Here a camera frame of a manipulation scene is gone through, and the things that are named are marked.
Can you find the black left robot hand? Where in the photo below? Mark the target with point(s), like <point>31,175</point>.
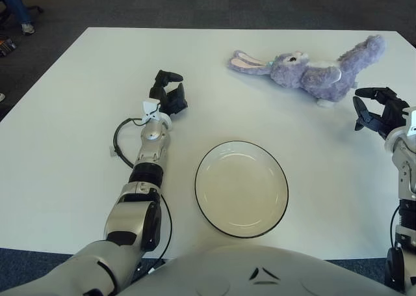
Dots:
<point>174,101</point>

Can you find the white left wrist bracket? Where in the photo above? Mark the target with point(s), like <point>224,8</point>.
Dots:
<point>149,106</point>

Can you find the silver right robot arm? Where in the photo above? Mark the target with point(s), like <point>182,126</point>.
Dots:
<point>404,153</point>

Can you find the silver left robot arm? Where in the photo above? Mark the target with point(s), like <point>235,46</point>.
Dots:
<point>151,149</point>

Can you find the white sneaker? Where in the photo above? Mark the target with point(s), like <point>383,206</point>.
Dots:
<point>28,29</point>

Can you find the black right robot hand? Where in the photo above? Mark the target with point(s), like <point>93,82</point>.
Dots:
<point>393,114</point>

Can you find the white plate with black rim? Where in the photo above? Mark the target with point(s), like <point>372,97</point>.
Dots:
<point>242,192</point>

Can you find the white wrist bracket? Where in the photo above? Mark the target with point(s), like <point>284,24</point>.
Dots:
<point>149,106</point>
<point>412,120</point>

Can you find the dark printed box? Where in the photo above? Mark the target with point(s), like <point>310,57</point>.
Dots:
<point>7,47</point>

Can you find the silver robot torso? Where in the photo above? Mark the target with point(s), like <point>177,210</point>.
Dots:
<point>227,273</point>

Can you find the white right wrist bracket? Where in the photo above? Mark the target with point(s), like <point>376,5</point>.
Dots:
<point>412,120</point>

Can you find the white shoe tip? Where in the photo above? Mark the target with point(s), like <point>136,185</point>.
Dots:
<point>2,97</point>

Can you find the person leg in jeans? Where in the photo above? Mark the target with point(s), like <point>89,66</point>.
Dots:
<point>16,6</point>

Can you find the purple plush bunny doll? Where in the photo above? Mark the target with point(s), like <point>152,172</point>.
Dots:
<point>318,81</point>

